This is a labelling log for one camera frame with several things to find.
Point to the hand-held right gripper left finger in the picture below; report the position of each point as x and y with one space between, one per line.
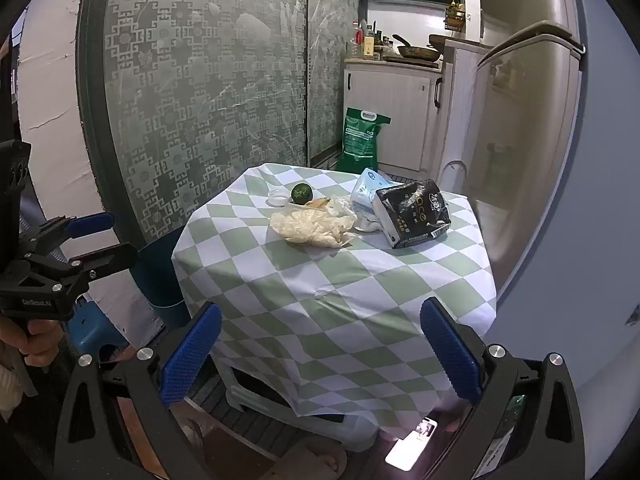
192 355

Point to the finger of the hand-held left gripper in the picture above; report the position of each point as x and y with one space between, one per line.
92 223
107 256

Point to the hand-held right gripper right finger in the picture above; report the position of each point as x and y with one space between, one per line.
450 355

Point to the teal trash bin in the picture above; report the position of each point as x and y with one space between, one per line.
160 285

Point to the black packet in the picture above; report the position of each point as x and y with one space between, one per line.
412 212

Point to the white tissue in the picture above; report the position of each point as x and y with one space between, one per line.
367 222

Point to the white paper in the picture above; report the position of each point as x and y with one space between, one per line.
310 227

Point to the blue white tissue pack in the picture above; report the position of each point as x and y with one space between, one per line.
367 190

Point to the brown fruit peel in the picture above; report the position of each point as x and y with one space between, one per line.
319 203

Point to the person's left forearm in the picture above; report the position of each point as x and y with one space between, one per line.
7 385

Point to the person's left hand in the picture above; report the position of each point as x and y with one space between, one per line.
27 332

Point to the blue plastic stool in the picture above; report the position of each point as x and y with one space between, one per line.
92 330

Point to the smartphone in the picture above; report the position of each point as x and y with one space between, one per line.
412 442

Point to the striped floor mat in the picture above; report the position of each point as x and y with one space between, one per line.
265 425

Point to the beige slipper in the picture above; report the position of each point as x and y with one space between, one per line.
310 460

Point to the patterned glass sliding door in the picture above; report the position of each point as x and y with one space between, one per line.
200 85

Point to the green lime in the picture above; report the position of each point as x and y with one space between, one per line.
301 193

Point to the beige fridge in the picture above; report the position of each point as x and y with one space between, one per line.
530 135

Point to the green rice bag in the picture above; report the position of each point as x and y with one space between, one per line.
360 132

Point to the white stove cabinet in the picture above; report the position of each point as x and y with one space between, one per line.
395 110

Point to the frying pan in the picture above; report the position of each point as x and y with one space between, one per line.
417 51

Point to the yellow oil bottle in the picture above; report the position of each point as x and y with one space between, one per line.
368 42

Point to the wall spice rack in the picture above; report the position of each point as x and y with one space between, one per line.
455 15

